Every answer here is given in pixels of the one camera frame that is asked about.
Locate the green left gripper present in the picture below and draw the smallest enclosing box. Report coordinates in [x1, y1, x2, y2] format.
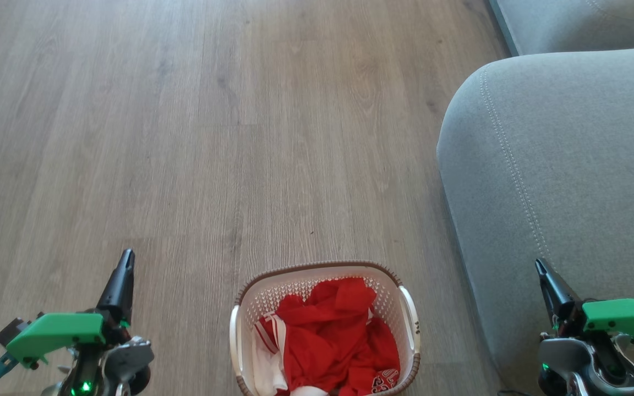
[6, 249, 135, 368]

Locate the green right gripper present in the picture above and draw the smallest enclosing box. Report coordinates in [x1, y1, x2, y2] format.
[535, 258, 634, 358]

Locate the white plastic laundry basket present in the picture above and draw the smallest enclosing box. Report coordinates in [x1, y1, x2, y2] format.
[229, 261, 422, 396]

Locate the white garment with red stripes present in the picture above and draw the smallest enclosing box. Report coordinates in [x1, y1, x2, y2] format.
[252, 316, 330, 396]

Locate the grey fabric sofa seat cushion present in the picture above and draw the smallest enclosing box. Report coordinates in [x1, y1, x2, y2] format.
[488, 0, 634, 57]

